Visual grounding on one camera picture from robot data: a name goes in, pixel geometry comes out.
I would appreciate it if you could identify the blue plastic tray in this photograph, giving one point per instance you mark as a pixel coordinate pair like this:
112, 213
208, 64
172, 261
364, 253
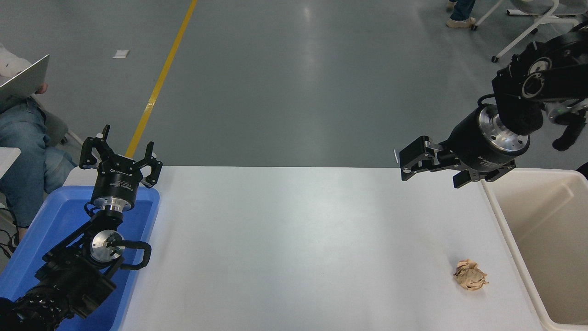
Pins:
55, 216

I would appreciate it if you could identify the white wheeled chair frame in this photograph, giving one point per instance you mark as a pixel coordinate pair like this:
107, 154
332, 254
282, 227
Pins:
542, 20

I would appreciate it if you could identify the person's hand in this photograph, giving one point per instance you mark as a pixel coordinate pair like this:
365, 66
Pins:
42, 88

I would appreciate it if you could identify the walking person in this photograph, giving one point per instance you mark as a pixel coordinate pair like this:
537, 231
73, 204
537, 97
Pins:
460, 14

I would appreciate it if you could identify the silver laptop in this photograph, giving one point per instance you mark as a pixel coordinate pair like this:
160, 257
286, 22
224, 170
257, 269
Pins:
23, 85

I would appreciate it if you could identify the white side table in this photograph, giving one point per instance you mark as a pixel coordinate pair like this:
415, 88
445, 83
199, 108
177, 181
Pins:
7, 161

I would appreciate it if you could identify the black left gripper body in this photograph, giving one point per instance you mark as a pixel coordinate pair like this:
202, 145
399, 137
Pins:
115, 184

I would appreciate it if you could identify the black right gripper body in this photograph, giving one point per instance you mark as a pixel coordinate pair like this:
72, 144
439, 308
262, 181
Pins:
468, 142

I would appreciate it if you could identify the grey office chair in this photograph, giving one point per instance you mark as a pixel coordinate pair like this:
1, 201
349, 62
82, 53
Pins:
55, 126

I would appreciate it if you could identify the tan paper ball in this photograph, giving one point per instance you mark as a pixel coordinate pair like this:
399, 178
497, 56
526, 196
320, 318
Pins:
471, 276

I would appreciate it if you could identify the seated person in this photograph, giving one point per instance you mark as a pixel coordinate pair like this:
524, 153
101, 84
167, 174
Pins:
23, 151

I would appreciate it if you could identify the large pale bin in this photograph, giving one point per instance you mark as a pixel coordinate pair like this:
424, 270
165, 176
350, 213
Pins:
551, 239

